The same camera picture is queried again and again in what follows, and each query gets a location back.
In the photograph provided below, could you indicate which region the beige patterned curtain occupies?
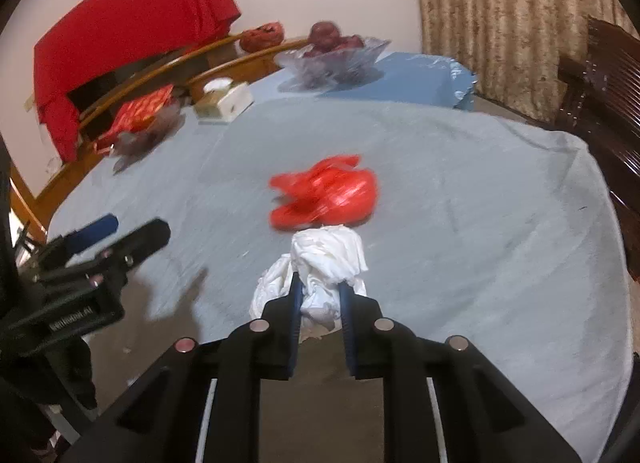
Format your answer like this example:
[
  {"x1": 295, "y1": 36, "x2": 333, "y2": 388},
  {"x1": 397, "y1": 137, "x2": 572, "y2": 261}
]
[{"x1": 410, "y1": 0, "x2": 627, "y2": 124}]

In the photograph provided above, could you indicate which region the grey tablecloth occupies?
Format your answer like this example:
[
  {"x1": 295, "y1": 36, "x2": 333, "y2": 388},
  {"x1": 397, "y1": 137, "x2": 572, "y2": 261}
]
[{"x1": 47, "y1": 93, "x2": 629, "y2": 463}]

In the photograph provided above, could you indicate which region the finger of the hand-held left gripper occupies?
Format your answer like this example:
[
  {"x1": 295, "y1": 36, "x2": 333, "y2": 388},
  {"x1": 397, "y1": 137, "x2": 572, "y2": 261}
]
[
  {"x1": 37, "y1": 213, "x2": 121, "y2": 270},
  {"x1": 34, "y1": 218, "x2": 172, "y2": 290}
]

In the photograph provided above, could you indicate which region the red basket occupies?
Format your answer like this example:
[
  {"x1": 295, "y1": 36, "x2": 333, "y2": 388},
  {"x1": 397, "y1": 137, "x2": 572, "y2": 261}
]
[{"x1": 239, "y1": 22, "x2": 286, "y2": 53}]

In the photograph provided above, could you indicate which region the red snack packet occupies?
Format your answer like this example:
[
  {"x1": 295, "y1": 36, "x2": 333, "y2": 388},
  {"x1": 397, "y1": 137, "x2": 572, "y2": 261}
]
[{"x1": 95, "y1": 84, "x2": 176, "y2": 151}]

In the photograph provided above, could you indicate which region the black television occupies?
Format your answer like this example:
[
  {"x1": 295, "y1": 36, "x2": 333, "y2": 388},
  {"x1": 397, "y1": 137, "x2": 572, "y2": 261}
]
[{"x1": 67, "y1": 56, "x2": 151, "y2": 112}]

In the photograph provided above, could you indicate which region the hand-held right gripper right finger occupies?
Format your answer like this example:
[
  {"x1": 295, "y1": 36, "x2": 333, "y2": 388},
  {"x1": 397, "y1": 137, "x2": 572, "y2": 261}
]
[{"x1": 340, "y1": 283, "x2": 583, "y2": 463}]

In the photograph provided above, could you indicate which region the clear plastic bag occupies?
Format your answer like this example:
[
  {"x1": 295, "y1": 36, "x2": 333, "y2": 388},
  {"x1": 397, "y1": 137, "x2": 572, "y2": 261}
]
[{"x1": 112, "y1": 103, "x2": 187, "y2": 174}]

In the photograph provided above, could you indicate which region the red plastic bag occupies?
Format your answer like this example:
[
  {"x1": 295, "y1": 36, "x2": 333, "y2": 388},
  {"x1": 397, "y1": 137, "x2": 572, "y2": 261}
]
[{"x1": 269, "y1": 155, "x2": 379, "y2": 232}]

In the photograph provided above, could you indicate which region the white plastic bag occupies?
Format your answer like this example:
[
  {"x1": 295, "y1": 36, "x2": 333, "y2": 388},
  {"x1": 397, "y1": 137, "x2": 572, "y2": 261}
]
[{"x1": 249, "y1": 226, "x2": 370, "y2": 332}]

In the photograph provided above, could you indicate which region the tissue box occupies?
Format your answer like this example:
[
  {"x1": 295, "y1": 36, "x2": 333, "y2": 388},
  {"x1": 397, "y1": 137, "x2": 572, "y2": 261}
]
[{"x1": 194, "y1": 78, "x2": 255, "y2": 124}]

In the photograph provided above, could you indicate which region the red cloth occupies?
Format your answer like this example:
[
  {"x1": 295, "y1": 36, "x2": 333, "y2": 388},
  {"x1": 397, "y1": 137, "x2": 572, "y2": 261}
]
[{"x1": 32, "y1": 0, "x2": 242, "y2": 164}]

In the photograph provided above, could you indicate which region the blue plastic sheet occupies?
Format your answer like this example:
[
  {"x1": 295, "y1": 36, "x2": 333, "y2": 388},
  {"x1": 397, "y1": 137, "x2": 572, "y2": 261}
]
[{"x1": 320, "y1": 52, "x2": 477, "y2": 112}]

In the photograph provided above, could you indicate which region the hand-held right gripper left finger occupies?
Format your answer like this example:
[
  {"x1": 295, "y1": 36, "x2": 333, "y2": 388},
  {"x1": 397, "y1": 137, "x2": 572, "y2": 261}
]
[{"x1": 60, "y1": 275, "x2": 303, "y2": 463}]

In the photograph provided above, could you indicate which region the glass fruit bowl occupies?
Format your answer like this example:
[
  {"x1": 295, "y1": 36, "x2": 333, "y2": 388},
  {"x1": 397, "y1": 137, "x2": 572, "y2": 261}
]
[{"x1": 274, "y1": 36, "x2": 392, "y2": 92}]

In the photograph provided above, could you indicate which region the dark wooden armchair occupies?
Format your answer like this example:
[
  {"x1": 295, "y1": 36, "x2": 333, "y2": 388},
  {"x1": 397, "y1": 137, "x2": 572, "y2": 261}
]
[{"x1": 552, "y1": 16, "x2": 640, "y2": 285}]

